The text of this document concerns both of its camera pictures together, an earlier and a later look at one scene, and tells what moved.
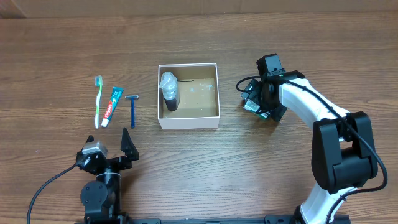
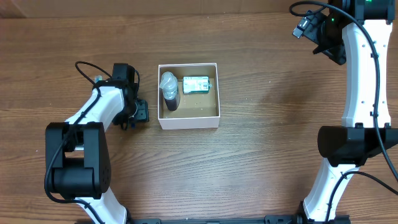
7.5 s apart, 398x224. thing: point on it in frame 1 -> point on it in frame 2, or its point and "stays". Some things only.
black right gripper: x=253 y=89 -> x=336 y=51
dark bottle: x=169 y=84 stays
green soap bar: x=250 y=105 -> x=196 y=84
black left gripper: x=127 y=147 -> x=143 y=112
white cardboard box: x=199 y=104 stays
